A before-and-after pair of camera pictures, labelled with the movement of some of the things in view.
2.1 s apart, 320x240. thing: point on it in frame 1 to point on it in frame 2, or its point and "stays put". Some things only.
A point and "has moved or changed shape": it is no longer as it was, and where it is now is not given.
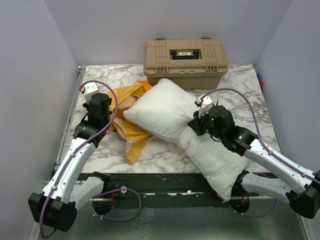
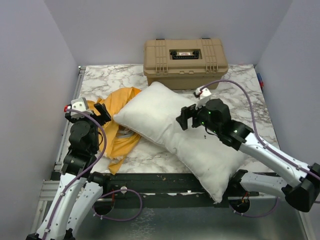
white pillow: (165, 108) has moved or changed shape
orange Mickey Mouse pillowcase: (119, 100) to (116, 141)
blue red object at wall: (261, 82) stays put
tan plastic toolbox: (191, 64) stays put
